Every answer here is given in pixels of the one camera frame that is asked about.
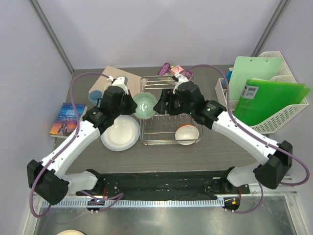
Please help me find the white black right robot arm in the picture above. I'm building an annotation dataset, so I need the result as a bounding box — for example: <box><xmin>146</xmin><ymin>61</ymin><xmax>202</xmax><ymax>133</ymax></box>
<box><xmin>154</xmin><ymin>81</ymin><xmax>292</xmax><ymax>193</ymax></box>

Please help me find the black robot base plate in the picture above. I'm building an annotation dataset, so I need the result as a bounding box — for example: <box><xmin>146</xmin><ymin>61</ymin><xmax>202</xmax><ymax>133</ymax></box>
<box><xmin>88</xmin><ymin>170</ymin><xmax>250</xmax><ymax>201</ymax></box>

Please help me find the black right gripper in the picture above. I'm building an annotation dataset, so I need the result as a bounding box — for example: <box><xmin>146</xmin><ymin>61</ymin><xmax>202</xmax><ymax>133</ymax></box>
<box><xmin>154</xmin><ymin>89</ymin><xmax>194</xmax><ymax>116</ymax></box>

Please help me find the metal wire dish rack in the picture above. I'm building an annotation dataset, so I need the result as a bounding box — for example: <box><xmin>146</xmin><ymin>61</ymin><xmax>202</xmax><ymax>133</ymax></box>
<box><xmin>140</xmin><ymin>75</ymin><xmax>204</xmax><ymax>145</ymax></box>

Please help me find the blue Jane Eyre book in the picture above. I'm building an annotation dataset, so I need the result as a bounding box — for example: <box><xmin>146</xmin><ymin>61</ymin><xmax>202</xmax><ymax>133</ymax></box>
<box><xmin>49</xmin><ymin>103</ymin><xmax>77</xmax><ymax>139</ymax></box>

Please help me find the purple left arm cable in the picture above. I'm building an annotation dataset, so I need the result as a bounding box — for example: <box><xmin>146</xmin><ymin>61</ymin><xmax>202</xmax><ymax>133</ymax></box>
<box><xmin>29</xmin><ymin>72</ymin><xmax>124</xmax><ymax>218</ymax></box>

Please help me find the purple paperback book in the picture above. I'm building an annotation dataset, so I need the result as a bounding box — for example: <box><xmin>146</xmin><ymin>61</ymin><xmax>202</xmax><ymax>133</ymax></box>
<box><xmin>156</xmin><ymin>62</ymin><xmax>194</xmax><ymax>81</ymax></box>

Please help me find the light green clipboard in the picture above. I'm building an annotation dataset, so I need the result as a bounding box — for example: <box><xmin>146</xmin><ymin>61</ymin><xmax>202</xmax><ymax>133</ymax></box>
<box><xmin>229</xmin><ymin>56</ymin><xmax>284</xmax><ymax>101</ymax></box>

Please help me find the orange ceramic mug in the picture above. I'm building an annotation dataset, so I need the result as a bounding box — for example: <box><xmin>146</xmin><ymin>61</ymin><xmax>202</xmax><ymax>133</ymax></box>
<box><xmin>104</xmin><ymin>83</ymin><xmax>112</xmax><ymax>91</ymax></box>

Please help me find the blue plastic cup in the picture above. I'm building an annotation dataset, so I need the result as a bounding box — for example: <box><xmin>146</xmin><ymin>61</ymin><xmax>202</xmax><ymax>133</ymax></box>
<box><xmin>88</xmin><ymin>90</ymin><xmax>103</xmax><ymax>106</ymax></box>

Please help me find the bright green plastic folder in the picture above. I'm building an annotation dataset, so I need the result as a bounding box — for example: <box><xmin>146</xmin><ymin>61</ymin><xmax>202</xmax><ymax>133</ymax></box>
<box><xmin>233</xmin><ymin>78</ymin><xmax>311</xmax><ymax>126</ymax></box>

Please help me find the orange white ceramic bowl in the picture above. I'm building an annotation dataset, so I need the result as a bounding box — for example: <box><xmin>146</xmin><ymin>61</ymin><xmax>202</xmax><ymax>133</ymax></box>
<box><xmin>175</xmin><ymin>124</ymin><xmax>200</xmax><ymax>145</ymax></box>

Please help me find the white slotted cable duct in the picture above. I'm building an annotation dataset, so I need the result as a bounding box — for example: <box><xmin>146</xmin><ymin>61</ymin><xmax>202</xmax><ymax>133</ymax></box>
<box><xmin>52</xmin><ymin>197</ymin><xmax>224</xmax><ymax>209</ymax></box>

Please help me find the pink cube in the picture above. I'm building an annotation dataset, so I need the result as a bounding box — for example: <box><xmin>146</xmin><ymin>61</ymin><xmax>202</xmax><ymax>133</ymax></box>
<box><xmin>170</xmin><ymin>66</ymin><xmax>183</xmax><ymax>75</ymax></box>

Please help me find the cream round plate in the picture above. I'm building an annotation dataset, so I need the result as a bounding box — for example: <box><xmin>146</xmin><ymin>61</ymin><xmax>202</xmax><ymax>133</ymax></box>
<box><xmin>57</xmin><ymin>230</ymin><xmax>84</xmax><ymax>235</ymax></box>

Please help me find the blue white carton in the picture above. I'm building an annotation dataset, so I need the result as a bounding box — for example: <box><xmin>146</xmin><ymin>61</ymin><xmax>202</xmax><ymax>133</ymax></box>
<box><xmin>225</xmin><ymin>68</ymin><xmax>233</xmax><ymax>81</ymax></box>

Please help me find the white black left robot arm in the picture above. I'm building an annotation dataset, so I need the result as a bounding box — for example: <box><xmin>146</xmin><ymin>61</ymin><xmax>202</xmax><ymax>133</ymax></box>
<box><xmin>26</xmin><ymin>86</ymin><xmax>137</xmax><ymax>205</ymax></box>

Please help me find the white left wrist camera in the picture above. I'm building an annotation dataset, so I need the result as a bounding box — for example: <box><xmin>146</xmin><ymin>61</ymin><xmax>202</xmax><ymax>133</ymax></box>
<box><xmin>107</xmin><ymin>76</ymin><xmax>129</xmax><ymax>94</ymax></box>

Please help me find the green ceramic bowl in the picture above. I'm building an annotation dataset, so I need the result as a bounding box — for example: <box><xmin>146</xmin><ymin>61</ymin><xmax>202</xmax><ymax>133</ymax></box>
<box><xmin>133</xmin><ymin>92</ymin><xmax>157</xmax><ymax>119</ymax></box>

